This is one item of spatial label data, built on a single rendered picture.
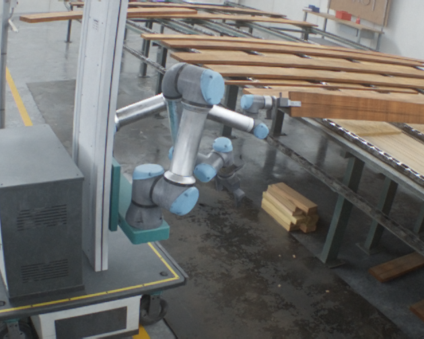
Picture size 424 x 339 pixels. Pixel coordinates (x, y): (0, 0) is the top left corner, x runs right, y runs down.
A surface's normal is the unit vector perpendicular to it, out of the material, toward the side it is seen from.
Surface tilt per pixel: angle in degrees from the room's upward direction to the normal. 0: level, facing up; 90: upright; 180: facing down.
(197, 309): 0
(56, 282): 90
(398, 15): 89
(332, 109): 66
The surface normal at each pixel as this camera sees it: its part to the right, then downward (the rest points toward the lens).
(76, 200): 0.51, 0.43
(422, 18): -0.84, 0.07
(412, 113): 0.37, 0.03
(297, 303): 0.14, -0.90
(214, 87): 0.84, 0.22
